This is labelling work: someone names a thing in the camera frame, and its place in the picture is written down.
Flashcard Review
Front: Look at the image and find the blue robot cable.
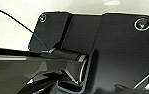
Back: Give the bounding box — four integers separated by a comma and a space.
0, 5, 53, 54

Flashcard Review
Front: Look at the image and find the round silver base bolt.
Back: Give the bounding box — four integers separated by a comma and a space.
38, 13, 49, 23
133, 17, 149, 32

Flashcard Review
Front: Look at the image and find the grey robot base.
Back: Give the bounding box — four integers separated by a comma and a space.
28, 11, 149, 94

